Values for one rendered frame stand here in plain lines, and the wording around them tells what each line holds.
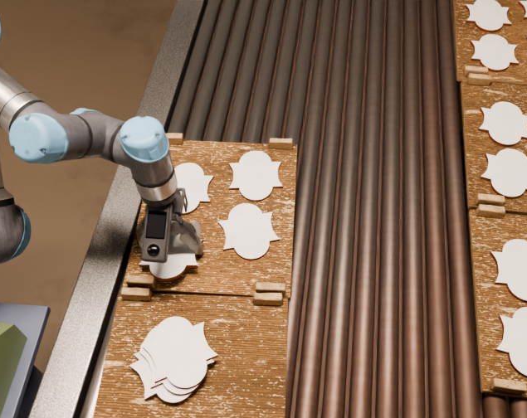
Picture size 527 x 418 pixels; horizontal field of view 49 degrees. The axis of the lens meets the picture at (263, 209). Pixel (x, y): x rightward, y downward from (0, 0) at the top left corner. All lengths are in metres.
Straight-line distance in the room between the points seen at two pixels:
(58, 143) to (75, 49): 2.38
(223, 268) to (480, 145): 0.69
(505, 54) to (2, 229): 1.33
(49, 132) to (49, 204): 1.72
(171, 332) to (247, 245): 0.25
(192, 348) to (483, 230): 0.67
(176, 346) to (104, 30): 2.46
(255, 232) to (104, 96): 1.85
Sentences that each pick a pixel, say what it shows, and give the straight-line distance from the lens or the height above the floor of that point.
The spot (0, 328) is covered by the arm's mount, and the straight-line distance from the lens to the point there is 1.25.
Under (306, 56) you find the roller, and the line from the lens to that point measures 1.67.
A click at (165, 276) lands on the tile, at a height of 0.97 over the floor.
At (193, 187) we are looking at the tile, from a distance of 1.34.
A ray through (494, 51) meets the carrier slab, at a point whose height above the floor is 0.95.
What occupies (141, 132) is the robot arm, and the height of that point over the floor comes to 1.30.
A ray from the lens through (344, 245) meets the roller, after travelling 1.28.
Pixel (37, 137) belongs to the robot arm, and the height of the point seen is 1.37.
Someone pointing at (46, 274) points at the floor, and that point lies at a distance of 2.44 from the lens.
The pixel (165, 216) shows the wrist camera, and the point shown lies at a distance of 1.09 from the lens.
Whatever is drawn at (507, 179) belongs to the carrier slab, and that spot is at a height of 0.95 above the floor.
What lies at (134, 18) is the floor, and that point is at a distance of 3.40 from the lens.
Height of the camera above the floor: 2.01
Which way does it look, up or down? 56 degrees down
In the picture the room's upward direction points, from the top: 2 degrees counter-clockwise
